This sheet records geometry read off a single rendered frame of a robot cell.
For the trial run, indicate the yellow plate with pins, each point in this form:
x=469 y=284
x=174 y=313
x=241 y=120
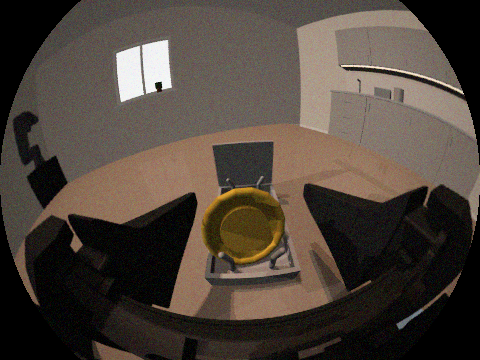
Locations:
x=245 y=223

